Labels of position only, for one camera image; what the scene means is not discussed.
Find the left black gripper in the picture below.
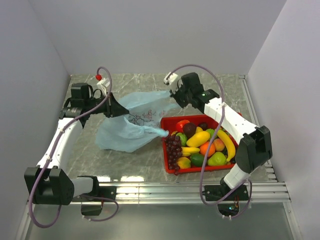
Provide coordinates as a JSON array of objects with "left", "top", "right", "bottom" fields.
[{"left": 85, "top": 91, "right": 129, "bottom": 118}]

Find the light blue plastic bag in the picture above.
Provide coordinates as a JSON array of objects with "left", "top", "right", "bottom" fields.
[{"left": 95, "top": 91, "right": 180, "bottom": 153}]

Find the red orange persimmon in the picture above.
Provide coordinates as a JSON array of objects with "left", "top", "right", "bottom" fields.
[{"left": 175, "top": 119, "right": 190, "bottom": 133}]

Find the dark brown passion fruit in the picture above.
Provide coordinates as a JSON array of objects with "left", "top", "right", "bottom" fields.
[{"left": 182, "top": 122, "right": 197, "bottom": 139}]

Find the yellow mango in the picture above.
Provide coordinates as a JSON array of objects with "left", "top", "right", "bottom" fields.
[{"left": 186, "top": 131, "right": 211, "bottom": 148}]

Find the green round fruit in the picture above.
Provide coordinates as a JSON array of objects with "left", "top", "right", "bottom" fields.
[{"left": 176, "top": 132, "right": 188, "bottom": 147}]

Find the dark red grape bunch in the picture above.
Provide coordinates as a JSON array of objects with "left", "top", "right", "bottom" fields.
[{"left": 163, "top": 133, "right": 182, "bottom": 175}]

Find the small yellow banana bunch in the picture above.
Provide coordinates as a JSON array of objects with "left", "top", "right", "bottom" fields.
[{"left": 181, "top": 147, "right": 200, "bottom": 157}]

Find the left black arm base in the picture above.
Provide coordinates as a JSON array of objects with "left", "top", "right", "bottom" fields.
[{"left": 71, "top": 186, "right": 119, "bottom": 217}]

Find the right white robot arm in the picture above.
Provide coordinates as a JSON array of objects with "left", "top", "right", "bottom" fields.
[{"left": 163, "top": 72, "right": 273, "bottom": 200}]

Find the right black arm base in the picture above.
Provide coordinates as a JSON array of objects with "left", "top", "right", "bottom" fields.
[{"left": 201, "top": 181, "right": 253, "bottom": 221}]

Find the dark plum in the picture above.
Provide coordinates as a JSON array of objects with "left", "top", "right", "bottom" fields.
[{"left": 198, "top": 122, "right": 208, "bottom": 131}]

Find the red plastic tray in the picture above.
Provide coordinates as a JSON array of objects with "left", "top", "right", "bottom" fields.
[{"left": 160, "top": 114, "right": 239, "bottom": 174}]

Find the green custard apple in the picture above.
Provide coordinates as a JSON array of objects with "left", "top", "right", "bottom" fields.
[{"left": 206, "top": 128, "right": 218, "bottom": 142}]

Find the orange fruit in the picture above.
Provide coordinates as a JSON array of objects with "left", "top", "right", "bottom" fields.
[{"left": 199, "top": 141, "right": 216, "bottom": 158}]

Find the peach fruit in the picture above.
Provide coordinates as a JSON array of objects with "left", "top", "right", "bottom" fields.
[{"left": 213, "top": 138, "right": 225, "bottom": 152}]

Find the dark green avocado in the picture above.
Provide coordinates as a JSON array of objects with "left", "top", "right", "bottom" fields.
[{"left": 189, "top": 153, "right": 205, "bottom": 167}]

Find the long yellow banana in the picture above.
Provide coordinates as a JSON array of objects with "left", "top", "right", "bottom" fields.
[{"left": 217, "top": 129, "right": 236, "bottom": 162}]

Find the yellow orange papaya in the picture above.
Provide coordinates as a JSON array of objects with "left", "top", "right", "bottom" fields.
[{"left": 176, "top": 157, "right": 191, "bottom": 169}]

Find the green pear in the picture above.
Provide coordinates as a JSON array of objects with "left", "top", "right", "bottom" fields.
[{"left": 207, "top": 152, "right": 227, "bottom": 167}]

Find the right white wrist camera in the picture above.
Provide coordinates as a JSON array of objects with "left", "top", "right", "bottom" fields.
[{"left": 163, "top": 72, "right": 179, "bottom": 89}]

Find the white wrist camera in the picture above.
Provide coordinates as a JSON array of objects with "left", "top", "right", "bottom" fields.
[
  {"left": 163, "top": 72, "right": 179, "bottom": 89},
  {"left": 95, "top": 74, "right": 110, "bottom": 96}
]

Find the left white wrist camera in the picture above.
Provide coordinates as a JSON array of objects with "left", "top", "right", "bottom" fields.
[{"left": 95, "top": 74, "right": 110, "bottom": 96}]

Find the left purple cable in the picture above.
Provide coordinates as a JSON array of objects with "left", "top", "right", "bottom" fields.
[{"left": 27, "top": 66, "right": 119, "bottom": 228}]

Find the purple cable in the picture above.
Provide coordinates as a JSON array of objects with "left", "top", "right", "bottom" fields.
[
  {"left": 27, "top": 66, "right": 119, "bottom": 228},
  {"left": 166, "top": 64, "right": 253, "bottom": 219}
]

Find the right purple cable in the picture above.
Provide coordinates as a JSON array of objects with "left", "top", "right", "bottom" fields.
[{"left": 166, "top": 64, "right": 253, "bottom": 219}]

